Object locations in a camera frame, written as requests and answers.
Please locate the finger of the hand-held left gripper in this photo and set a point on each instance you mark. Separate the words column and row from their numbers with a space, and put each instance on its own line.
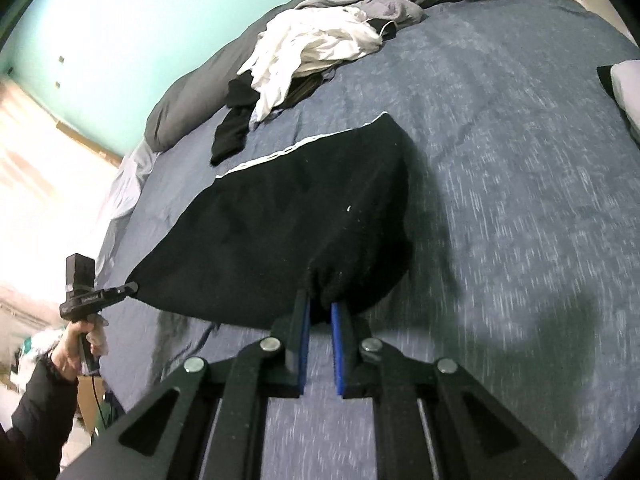
column 122, row 291

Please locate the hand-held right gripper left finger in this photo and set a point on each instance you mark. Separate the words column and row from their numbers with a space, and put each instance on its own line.
column 302, row 342

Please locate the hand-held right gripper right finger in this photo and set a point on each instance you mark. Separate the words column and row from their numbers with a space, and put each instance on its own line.
column 338, row 352

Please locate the black sweater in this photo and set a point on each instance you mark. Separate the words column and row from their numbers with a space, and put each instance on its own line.
column 300, row 210

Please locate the person's left forearm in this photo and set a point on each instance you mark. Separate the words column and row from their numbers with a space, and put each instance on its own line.
column 40, row 410

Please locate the person's left hand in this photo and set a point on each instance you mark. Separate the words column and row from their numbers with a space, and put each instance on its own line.
column 65, row 355

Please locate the white and green bag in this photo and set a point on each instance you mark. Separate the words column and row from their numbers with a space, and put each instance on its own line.
column 32, row 355

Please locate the cardboard box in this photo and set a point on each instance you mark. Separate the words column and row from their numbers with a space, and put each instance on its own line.
column 89, row 410

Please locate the light grey-blue sheet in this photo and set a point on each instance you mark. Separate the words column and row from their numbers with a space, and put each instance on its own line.
column 125, row 180

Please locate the pink curtain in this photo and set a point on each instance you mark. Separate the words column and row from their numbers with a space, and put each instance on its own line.
column 40, row 185

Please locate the wooden window trim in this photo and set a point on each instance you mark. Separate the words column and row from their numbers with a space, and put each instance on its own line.
column 90, row 142

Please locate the black pants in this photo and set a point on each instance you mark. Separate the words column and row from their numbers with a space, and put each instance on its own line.
column 230, row 135

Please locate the light blue striped garment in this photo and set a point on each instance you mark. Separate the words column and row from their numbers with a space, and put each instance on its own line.
column 261, row 118

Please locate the grey hoodie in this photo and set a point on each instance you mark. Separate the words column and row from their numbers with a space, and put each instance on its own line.
column 395, row 10

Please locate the folded black garment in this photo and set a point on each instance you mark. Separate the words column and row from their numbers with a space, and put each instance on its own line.
column 606, row 80

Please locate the folded white garment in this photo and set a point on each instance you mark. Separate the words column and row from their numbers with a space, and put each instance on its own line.
column 629, row 90

